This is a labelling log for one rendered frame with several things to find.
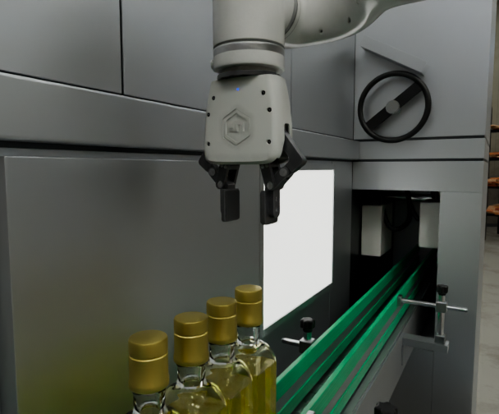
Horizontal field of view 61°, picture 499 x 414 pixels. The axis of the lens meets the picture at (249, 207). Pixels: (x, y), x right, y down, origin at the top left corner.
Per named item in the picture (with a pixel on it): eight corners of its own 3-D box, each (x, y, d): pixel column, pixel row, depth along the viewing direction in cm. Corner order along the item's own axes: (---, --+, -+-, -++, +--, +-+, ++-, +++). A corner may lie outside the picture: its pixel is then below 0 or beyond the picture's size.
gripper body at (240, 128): (194, 68, 49) (196, 164, 51) (272, 56, 44) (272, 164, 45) (231, 79, 56) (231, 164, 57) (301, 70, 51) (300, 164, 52)
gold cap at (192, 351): (189, 348, 45) (188, 308, 45) (216, 356, 43) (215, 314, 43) (166, 361, 42) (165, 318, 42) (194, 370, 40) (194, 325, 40)
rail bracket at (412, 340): (397, 356, 118) (400, 278, 116) (464, 371, 110) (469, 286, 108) (394, 363, 114) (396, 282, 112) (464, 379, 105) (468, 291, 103)
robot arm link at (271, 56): (195, 48, 49) (195, 75, 49) (262, 35, 44) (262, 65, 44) (235, 62, 56) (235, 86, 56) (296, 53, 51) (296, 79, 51)
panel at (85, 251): (323, 285, 119) (326, 163, 116) (334, 287, 118) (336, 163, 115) (5, 501, 42) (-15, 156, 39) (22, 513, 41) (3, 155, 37)
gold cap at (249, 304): (244, 315, 55) (244, 282, 55) (267, 320, 53) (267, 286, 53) (228, 324, 52) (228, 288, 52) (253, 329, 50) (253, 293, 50)
